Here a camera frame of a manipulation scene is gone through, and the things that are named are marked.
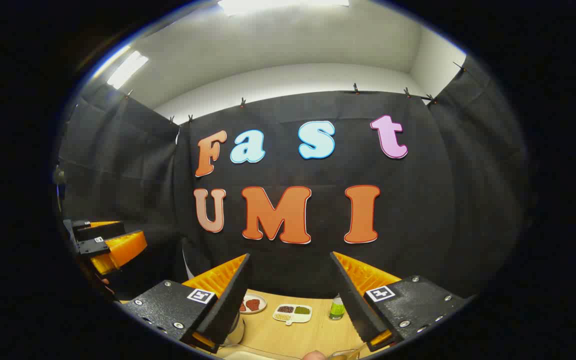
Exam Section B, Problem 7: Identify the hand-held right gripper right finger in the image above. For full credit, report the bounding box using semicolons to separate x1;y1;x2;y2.
329;251;471;351

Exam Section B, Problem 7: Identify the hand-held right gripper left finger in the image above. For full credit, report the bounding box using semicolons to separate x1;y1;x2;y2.
120;252;255;354

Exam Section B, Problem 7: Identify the dark silver rice cooker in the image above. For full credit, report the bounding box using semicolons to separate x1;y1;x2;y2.
218;311;247;347

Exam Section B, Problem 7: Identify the metal wire chopstick holder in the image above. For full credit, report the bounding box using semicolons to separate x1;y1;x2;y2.
328;348;364;360

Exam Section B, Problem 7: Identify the clear container of white rice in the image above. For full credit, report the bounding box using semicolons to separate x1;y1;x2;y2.
218;350;300;360

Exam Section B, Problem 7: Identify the green label plastic bottle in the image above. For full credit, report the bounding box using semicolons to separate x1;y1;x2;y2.
329;295;347;321

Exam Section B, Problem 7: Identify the round white plate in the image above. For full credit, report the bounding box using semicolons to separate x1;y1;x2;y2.
239;293;268;315

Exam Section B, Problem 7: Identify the white divided dish of beans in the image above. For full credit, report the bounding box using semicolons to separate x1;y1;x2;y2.
272;303;313;326

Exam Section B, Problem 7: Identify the ceiling light panel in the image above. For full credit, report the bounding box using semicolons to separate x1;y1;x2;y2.
106;50;149;90
218;0;350;16

